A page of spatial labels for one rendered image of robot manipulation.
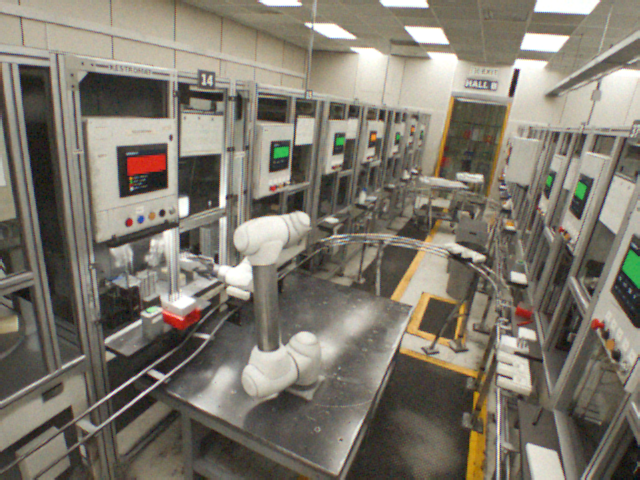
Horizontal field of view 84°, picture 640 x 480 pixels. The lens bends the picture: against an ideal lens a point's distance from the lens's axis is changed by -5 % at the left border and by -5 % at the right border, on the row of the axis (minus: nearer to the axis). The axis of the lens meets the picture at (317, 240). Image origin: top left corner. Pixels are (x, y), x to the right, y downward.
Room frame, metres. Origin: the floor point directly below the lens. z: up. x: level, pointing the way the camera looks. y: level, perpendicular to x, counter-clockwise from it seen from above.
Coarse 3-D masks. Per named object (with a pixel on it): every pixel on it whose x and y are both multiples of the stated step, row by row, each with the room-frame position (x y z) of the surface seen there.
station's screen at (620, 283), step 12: (636, 252) 1.00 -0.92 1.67; (624, 264) 1.04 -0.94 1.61; (636, 264) 0.97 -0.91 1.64; (624, 276) 1.01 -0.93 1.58; (636, 276) 0.94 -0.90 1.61; (624, 288) 0.98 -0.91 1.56; (636, 288) 0.92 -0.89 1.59; (624, 300) 0.95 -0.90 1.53; (636, 300) 0.89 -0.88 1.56; (636, 312) 0.86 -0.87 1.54
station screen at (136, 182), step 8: (128, 152) 1.41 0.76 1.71; (136, 152) 1.45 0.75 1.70; (144, 152) 1.48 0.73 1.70; (152, 152) 1.52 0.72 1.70; (160, 152) 1.56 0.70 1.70; (128, 168) 1.41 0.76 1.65; (128, 176) 1.41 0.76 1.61; (136, 176) 1.44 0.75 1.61; (144, 176) 1.48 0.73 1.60; (152, 176) 1.52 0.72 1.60; (160, 176) 1.56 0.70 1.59; (128, 184) 1.41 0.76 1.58; (136, 184) 1.44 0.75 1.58; (144, 184) 1.48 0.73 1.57; (152, 184) 1.52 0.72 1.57; (160, 184) 1.56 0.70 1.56; (128, 192) 1.40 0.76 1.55
